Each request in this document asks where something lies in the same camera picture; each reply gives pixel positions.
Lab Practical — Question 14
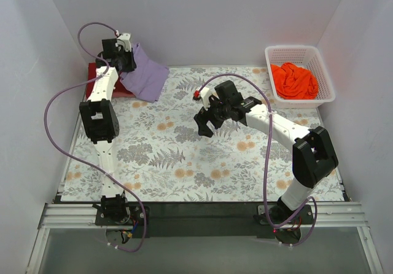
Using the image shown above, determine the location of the purple t shirt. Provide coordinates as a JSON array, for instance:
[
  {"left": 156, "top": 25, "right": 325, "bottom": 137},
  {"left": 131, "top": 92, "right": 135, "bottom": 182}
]
[{"left": 120, "top": 43, "right": 169, "bottom": 103}]

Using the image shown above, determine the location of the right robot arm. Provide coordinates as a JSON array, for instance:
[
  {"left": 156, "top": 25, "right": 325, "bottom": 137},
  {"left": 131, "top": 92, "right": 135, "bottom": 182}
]
[{"left": 193, "top": 80, "right": 338, "bottom": 225}]

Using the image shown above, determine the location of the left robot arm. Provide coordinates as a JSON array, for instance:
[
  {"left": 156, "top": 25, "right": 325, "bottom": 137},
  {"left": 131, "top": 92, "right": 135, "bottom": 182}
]
[{"left": 79, "top": 33, "right": 136, "bottom": 225}]

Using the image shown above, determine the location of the folded red t shirt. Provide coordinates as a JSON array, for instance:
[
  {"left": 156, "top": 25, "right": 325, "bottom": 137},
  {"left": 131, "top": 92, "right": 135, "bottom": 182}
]
[{"left": 85, "top": 63, "right": 96, "bottom": 99}]

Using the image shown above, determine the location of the floral table mat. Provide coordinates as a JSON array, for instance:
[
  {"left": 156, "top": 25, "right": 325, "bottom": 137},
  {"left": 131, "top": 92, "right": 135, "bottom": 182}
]
[{"left": 60, "top": 67, "right": 344, "bottom": 203}]

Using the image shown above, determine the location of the orange t shirt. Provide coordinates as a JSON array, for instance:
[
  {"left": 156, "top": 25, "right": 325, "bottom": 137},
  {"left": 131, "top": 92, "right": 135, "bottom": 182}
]
[{"left": 270, "top": 62, "right": 319, "bottom": 100}]

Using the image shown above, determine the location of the white plastic basket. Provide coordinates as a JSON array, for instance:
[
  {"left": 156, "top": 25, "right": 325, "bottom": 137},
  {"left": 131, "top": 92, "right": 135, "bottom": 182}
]
[{"left": 265, "top": 45, "right": 335, "bottom": 108}]

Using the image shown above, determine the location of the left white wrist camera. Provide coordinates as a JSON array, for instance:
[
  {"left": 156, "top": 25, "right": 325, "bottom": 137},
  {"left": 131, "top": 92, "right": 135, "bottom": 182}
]
[{"left": 117, "top": 33, "right": 132, "bottom": 52}]

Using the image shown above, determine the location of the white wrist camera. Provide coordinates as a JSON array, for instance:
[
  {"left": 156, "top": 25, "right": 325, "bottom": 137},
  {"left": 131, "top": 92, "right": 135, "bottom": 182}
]
[
  {"left": 193, "top": 87, "right": 213, "bottom": 110},
  {"left": 117, "top": 33, "right": 132, "bottom": 52}
]

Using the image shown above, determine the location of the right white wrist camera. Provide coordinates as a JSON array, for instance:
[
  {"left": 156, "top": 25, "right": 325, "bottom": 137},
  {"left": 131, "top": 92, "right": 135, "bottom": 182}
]
[{"left": 193, "top": 87, "right": 213, "bottom": 110}]

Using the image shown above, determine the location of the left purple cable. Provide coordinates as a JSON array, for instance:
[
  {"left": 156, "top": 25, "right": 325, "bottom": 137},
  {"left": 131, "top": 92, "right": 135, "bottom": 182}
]
[{"left": 44, "top": 22, "right": 148, "bottom": 253}]

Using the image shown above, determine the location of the purple cable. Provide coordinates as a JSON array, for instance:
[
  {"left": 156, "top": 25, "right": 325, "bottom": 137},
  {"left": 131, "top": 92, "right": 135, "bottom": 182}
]
[
  {"left": 44, "top": 22, "right": 148, "bottom": 253},
  {"left": 196, "top": 73, "right": 318, "bottom": 248}
]

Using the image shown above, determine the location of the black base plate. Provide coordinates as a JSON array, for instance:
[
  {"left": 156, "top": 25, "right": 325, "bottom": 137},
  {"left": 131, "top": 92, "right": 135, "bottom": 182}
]
[{"left": 93, "top": 202, "right": 313, "bottom": 242}]

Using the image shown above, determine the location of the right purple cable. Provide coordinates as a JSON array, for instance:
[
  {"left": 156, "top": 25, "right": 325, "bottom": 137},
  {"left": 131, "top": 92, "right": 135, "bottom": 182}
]
[{"left": 196, "top": 73, "right": 318, "bottom": 248}]

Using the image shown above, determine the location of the aluminium frame rail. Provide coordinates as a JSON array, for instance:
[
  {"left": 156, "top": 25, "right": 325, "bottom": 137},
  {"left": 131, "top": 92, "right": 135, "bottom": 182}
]
[{"left": 27, "top": 202, "right": 383, "bottom": 273}]

